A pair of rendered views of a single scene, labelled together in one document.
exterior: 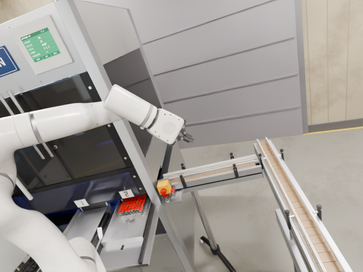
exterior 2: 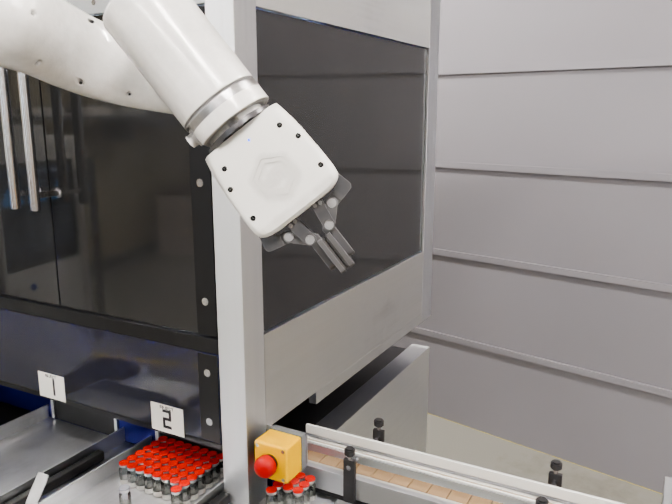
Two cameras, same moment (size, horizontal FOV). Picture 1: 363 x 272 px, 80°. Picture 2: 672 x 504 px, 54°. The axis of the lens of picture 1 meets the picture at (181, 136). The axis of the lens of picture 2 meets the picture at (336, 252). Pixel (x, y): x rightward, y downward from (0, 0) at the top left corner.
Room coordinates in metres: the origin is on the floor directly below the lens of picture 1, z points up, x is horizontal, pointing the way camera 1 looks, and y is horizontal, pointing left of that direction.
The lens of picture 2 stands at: (0.11, -0.20, 1.62)
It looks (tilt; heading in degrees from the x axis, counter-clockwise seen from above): 12 degrees down; 16
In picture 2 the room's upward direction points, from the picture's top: straight up
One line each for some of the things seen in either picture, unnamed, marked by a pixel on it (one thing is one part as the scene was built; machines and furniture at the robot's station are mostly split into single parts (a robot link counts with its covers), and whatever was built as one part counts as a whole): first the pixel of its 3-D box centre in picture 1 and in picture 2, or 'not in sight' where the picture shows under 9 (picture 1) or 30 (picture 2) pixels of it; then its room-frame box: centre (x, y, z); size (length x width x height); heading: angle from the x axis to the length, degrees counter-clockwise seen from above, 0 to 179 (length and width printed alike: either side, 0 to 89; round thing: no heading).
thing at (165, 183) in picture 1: (164, 186); (280, 454); (1.16, 0.21, 1.00); 0.08 x 0.07 x 0.07; 168
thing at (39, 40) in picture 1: (42, 46); not in sight; (1.18, 0.48, 1.96); 0.21 x 0.01 x 0.21; 78
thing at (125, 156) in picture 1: (116, 141); (202, 239); (1.16, 0.36, 1.40); 0.05 x 0.01 x 0.80; 78
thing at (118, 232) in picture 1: (130, 217); (138, 496); (1.10, 0.48, 0.90); 0.34 x 0.26 x 0.04; 168
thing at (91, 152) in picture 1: (79, 132); (125, 174); (1.21, 0.54, 1.51); 0.43 x 0.01 x 0.59; 78
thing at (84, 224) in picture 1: (83, 226); (22, 454); (1.17, 0.81, 0.90); 0.34 x 0.26 x 0.04; 168
